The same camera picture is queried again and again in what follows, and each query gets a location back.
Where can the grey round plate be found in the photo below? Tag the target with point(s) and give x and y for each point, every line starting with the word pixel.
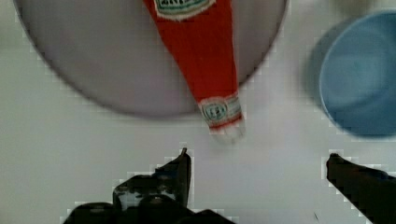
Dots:
pixel 111 52

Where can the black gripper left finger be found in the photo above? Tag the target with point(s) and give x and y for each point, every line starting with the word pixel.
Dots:
pixel 172 180

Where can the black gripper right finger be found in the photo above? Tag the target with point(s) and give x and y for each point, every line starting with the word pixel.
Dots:
pixel 371 191

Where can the red felt ketchup bottle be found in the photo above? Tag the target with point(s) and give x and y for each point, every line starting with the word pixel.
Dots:
pixel 199 36

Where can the blue bowl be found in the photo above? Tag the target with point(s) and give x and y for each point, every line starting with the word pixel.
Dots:
pixel 353 71

